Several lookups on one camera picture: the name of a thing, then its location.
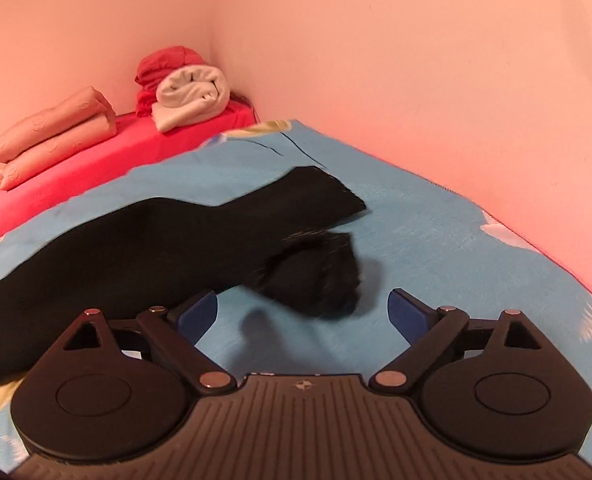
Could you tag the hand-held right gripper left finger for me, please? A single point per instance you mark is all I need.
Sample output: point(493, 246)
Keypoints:
point(198, 315)

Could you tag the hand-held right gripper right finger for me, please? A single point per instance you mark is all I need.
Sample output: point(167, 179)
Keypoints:
point(408, 315)

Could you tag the black pants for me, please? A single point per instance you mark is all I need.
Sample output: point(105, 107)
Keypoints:
point(126, 260)

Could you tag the blue floral blanket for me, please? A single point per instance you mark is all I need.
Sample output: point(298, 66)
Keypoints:
point(425, 240)

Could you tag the red bed sheet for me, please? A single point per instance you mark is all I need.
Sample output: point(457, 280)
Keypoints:
point(101, 160)

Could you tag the cream folded blanket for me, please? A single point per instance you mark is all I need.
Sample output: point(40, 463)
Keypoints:
point(191, 95)

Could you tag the red folded blanket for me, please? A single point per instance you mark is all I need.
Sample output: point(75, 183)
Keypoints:
point(166, 62)

